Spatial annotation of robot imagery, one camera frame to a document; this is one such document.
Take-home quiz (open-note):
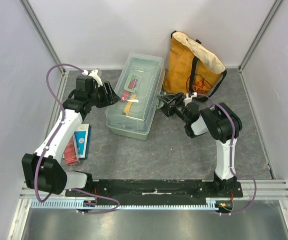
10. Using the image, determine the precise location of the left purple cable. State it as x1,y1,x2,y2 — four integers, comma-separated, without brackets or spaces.
33,63,121,215

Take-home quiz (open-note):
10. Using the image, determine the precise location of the aluminium frame rail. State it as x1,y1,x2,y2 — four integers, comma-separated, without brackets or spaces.
19,179,288,200

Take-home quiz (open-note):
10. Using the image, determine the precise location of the purple cable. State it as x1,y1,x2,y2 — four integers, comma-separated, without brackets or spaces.
196,93,257,216
33,63,121,215

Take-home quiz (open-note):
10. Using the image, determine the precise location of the yellow utility knife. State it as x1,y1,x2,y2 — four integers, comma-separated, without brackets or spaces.
123,94,137,116

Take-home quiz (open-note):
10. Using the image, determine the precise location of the red black utility knife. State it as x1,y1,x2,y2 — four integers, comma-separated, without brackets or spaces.
120,79,137,102

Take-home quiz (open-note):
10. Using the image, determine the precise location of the yellow tote bag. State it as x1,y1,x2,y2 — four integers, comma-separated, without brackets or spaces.
162,31,227,103

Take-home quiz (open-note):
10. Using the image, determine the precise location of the green plastic tool box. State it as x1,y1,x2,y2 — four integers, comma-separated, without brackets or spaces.
105,53,165,140

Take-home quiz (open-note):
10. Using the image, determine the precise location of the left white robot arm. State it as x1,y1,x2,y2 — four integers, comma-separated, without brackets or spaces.
21,75,120,197

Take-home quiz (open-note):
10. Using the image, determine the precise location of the blue cable duct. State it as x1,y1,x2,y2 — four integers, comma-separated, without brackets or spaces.
30,199,219,211

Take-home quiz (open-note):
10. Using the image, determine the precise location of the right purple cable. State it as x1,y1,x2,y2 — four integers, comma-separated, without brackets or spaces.
196,93,257,216

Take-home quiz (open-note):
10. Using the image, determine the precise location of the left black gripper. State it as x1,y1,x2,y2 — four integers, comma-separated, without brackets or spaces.
88,81,121,109

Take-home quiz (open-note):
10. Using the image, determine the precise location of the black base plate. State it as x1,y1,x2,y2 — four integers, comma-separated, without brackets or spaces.
65,178,244,210

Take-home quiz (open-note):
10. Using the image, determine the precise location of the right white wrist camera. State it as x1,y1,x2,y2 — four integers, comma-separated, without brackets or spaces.
184,92,198,106

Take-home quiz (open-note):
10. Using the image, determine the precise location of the blue white box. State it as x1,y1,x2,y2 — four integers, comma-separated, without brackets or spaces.
74,124,91,161

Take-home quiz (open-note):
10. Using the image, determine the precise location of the red box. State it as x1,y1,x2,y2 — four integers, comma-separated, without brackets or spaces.
63,135,79,166

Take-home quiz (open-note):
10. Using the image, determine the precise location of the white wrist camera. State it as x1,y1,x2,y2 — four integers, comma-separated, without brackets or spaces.
82,69,103,86
184,92,198,106

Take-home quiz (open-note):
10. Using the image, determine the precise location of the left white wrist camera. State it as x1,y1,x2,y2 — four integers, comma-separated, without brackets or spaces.
82,69,103,86

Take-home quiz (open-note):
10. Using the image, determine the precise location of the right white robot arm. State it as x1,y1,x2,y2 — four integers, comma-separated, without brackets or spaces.
158,92,243,197

